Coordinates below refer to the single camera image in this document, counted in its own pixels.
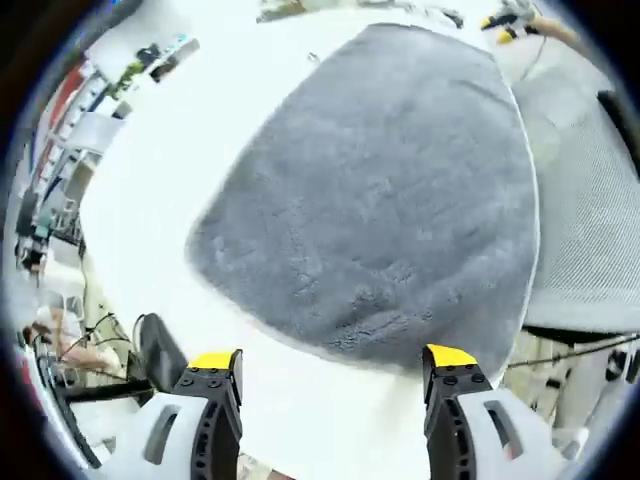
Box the grey mesh office chair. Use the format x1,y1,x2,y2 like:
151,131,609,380
507,74,640,451

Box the shelf with white boxes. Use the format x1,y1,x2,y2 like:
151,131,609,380
29,64,124,201

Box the thin gripper cable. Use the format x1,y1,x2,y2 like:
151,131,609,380
518,33,550,82

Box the grey towel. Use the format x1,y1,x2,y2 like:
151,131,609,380
183,22,542,376

